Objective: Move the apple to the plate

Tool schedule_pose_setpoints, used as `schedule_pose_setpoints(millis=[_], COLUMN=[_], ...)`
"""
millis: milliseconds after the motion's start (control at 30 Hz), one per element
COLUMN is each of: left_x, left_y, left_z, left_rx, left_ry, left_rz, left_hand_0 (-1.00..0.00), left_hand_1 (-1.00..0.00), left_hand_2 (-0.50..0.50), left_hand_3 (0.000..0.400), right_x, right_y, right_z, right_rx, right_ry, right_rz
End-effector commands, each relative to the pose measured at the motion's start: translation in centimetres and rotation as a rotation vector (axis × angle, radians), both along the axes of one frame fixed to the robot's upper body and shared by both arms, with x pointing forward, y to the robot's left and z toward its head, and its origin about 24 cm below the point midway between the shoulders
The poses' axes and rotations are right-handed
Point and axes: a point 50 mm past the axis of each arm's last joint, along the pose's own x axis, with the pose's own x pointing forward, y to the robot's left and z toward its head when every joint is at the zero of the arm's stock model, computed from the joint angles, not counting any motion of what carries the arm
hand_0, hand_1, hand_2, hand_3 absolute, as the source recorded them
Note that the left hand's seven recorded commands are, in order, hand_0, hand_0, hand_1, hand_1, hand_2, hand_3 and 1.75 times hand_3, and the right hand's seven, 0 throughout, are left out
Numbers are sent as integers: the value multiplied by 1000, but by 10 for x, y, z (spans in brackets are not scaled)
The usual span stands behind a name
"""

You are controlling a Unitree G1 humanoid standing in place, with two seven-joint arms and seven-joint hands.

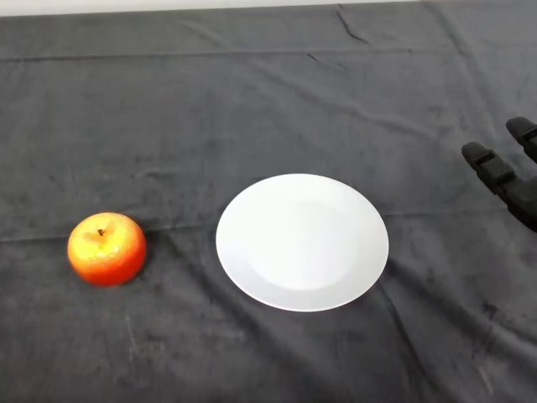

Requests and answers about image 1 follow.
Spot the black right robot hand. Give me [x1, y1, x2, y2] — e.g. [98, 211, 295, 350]
[461, 116, 537, 233]

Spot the red yellow apple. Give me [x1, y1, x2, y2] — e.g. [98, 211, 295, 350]
[66, 212, 148, 288]

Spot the white round plate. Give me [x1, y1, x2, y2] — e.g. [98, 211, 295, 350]
[215, 173, 390, 313]

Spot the black cloth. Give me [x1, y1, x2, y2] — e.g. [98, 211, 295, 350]
[0, 0, 537, 403]

